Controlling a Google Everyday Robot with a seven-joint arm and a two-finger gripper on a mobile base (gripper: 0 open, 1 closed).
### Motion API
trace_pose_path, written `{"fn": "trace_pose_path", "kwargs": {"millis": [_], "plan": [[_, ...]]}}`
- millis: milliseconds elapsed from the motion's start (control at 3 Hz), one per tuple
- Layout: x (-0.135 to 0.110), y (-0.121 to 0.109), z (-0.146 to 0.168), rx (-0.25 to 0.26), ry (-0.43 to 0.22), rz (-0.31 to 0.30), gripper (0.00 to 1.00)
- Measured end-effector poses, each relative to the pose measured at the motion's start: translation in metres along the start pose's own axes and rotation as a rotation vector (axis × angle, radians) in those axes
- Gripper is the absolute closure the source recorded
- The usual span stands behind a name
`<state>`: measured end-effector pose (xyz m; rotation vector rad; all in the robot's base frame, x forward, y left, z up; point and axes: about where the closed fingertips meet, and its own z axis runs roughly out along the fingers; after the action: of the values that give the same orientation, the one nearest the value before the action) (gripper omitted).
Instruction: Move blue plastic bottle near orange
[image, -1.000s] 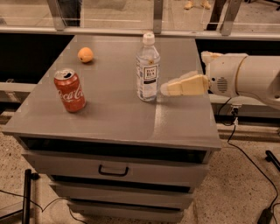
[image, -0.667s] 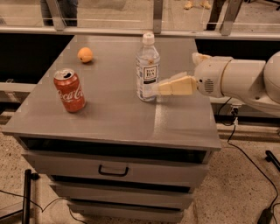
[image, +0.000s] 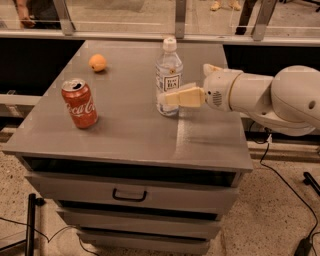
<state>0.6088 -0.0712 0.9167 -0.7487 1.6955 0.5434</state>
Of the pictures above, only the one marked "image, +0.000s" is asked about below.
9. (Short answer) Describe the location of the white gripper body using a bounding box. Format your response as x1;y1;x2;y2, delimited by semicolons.
203;69;242;112

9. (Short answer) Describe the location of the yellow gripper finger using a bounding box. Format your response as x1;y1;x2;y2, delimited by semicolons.
203;64;221;76
158;83;205;108

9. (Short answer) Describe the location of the clear plastic water bottle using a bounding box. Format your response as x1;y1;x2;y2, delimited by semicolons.
155;37;183;117

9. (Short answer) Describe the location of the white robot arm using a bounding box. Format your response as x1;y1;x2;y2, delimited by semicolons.
157;64;320;136

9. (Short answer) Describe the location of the orange fruit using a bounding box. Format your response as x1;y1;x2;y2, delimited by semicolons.
88;54;107;72

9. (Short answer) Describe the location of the grey drawer cabinet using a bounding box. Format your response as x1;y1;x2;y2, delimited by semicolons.
5;41;252;255

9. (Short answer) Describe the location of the red Coca-Cola can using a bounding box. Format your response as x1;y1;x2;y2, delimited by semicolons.
61;78;98;129

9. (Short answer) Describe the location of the black stand foot right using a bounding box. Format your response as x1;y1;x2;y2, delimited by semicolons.
303;172;320;196

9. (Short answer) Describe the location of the black stand bar left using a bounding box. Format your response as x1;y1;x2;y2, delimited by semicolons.
25;193;44;256

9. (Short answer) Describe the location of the metal window railing frame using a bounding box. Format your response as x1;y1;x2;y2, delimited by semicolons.
0;0;320;46

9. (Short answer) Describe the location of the black drawer handle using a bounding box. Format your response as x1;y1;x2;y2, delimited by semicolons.
112;188;148;202

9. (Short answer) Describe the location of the black cable left floor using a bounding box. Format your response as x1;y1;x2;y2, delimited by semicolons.
0;216;101;256

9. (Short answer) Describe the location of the black power cable right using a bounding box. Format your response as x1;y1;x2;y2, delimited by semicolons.
248;121;320;256

